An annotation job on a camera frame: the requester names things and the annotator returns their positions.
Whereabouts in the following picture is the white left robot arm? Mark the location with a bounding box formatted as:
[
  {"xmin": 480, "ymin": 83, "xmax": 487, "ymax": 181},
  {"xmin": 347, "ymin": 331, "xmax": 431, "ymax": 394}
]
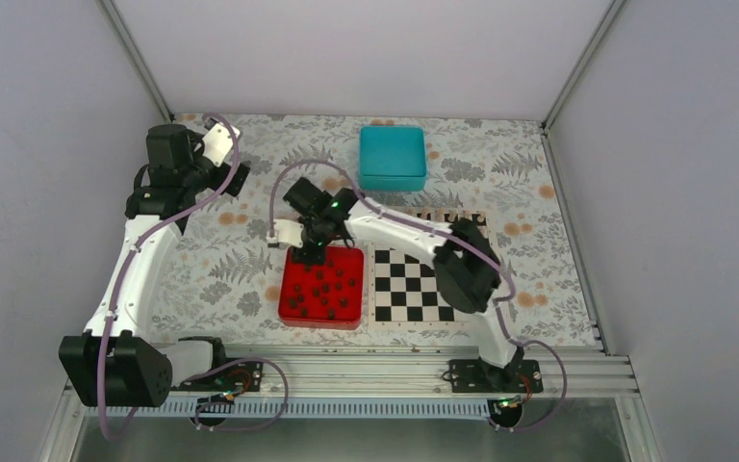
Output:
[{"xmin": 58, "ymin": 116, "xmax": 249, "ymax": 407}]

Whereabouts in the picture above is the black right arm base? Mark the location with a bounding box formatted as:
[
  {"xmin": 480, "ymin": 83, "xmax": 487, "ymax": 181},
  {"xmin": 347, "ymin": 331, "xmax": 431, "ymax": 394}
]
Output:
[{"xmin": 441, "ymin": 356, "xmax": 544, "ymax": 428}]

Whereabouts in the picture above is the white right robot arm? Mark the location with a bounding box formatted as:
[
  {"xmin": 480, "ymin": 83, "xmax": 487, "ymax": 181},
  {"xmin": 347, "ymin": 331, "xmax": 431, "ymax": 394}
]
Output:
[{"xmin": 267, "ymin": 178, "xmax": 520, "ymax": 392}]

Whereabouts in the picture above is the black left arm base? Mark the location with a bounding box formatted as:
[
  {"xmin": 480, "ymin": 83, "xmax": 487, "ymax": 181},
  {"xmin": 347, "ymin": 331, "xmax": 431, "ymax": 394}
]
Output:
[{"xmin": 164, "ymin": 336, "xmax": 265, "ymax": 406}]

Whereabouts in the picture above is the floral patterned table mat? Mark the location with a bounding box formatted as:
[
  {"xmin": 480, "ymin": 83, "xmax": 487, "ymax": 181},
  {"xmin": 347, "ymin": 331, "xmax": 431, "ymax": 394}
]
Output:
[{"xmin": 147, "ymin": 115, "xmax": 596, "ymax": 365}]

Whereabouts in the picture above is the red plastic tray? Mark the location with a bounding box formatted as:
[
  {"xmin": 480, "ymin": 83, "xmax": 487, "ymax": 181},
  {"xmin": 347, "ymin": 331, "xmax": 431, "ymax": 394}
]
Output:
[{"xmin": 278, "ymin": 246, "xmax": 365, "ymax": 330}]

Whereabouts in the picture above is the teal plastic box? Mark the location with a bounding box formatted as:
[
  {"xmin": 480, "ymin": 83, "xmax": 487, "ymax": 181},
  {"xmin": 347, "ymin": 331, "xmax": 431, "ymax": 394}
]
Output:
[{"xmin": 358, "ymin": 125, "xmax": 427, "ymax": 193}]

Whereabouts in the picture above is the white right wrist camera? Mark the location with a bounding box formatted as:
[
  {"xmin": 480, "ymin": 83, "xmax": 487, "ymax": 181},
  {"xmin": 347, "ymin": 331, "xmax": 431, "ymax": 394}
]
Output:
[{"xmin": 266, "ymin": 218, "xmax": 304, "ymax": 248}]

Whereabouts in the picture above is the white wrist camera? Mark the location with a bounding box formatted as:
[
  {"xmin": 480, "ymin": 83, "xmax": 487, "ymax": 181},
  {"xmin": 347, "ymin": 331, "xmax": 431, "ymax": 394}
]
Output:
[
  {"xmin": 202, "ymin": 122, "xmax": 242, "ymax": 167},
  {"xmin": 266, "ymin": 218, "xmax": 304, "ymax": 248}
]

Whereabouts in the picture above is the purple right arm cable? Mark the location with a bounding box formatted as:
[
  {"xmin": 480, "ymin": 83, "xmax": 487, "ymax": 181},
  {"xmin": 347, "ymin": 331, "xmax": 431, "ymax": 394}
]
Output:
[{"xmin": 268, "ymin": 159, "xmax": 570, "ymax": 435}]

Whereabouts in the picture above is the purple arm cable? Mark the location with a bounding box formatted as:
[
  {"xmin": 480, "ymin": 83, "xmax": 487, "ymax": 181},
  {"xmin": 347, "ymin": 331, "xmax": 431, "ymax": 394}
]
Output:
[
  {"xmin": 268, "ymin": 159, "xmax": 570, "ymax": 435},
  {"xmin": 96, "ymin": 113, "xmax": 289, "ymax": 441}
]

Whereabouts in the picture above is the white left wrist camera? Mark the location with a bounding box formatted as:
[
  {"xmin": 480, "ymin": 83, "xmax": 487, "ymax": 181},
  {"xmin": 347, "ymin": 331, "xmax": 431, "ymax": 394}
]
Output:
[{"xmin": 202, "ymin": 122, "xmax": 242, "ymax": 167}]

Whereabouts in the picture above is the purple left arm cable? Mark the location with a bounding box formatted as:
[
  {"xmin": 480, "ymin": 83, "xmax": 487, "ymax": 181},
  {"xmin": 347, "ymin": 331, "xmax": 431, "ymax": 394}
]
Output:
[{"xmin": 96, "ymin": 113, "xmax": 289, "ymax": 441}]

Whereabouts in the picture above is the aluminium frame rail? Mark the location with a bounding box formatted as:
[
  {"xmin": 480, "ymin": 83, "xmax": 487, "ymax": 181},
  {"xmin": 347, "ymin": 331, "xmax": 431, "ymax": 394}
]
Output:
[{"xmin": 41, "ymin": 346, "xmax": 662, "ymax": 461}]

